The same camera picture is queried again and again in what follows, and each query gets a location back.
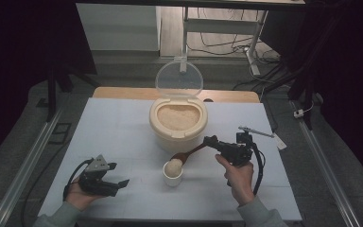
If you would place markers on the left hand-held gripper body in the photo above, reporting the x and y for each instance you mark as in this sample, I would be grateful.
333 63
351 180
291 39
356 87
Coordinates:
96 181

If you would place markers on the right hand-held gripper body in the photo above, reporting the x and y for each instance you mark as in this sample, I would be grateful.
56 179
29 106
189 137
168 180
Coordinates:
236 153

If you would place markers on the dark wooden spoon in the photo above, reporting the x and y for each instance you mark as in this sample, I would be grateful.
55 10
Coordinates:
189 153

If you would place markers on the cream rice container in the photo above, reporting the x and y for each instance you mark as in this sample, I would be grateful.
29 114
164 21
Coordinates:
178 138

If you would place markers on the pale rice grains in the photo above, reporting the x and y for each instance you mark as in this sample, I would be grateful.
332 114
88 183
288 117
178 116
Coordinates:
178 117
173 168

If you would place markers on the white cup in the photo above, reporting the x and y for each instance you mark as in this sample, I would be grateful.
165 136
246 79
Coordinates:
172 180

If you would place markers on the person's left hand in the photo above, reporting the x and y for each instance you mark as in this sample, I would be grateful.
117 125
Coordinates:
78 197

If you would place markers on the person's right hand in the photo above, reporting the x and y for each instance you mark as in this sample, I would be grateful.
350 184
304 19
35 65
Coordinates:
241 181

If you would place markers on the white tag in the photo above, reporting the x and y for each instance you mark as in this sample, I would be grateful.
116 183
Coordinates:
280 142

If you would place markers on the black floor plate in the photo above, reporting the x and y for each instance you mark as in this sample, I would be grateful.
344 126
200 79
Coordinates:
60 134

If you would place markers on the clear container lid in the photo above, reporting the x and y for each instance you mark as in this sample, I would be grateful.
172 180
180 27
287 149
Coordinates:
179 78

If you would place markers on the small white box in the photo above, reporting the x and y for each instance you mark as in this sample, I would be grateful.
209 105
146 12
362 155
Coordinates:
298 113

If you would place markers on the black metal stand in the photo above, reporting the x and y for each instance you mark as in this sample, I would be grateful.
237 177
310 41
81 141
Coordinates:
51 94

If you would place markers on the white cabinet panel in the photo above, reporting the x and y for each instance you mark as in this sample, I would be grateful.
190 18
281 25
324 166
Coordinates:
116 28

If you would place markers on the aluminium floor rail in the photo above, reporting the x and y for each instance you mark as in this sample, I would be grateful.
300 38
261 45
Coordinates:
324 170
25 167

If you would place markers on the white desk frame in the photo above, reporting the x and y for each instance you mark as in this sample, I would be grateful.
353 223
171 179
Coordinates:
220 26

